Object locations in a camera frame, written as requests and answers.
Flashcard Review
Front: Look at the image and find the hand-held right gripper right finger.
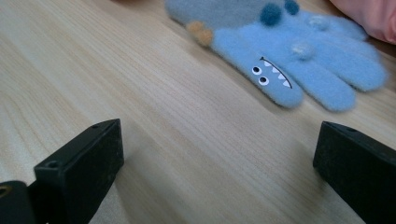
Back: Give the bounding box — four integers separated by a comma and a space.
312, 120, 396, 224

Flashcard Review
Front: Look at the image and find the blue knitted monster glove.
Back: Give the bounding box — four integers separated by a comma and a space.
163, 0, 389, 113

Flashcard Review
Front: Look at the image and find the pink ski glove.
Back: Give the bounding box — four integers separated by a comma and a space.
329, 0, 396, 45

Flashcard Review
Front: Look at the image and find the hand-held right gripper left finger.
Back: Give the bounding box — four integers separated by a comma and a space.
27, 119, 125, 224

